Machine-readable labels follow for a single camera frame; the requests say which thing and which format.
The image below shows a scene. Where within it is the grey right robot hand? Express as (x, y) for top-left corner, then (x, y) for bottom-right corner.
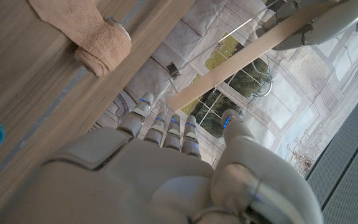
(4, 92), (324, 224)

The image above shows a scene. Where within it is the beige arm wrap bandage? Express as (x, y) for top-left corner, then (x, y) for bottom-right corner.
(28, 0), (132, 78)

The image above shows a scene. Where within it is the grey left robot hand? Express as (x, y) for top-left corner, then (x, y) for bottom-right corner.
(255, 0), (358, 52)

